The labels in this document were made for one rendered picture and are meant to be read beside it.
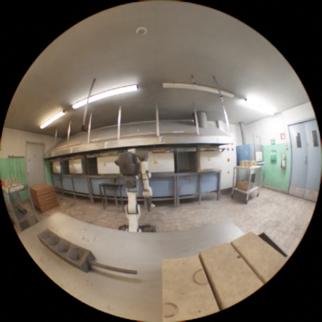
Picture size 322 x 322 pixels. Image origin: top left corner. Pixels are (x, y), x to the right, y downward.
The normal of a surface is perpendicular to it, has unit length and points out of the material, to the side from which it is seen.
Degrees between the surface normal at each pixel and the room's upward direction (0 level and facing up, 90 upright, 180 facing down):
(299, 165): 90
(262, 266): 0
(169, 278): 0
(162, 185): 90
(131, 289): 0
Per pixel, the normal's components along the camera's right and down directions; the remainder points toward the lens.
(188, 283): -0.05, -1.00
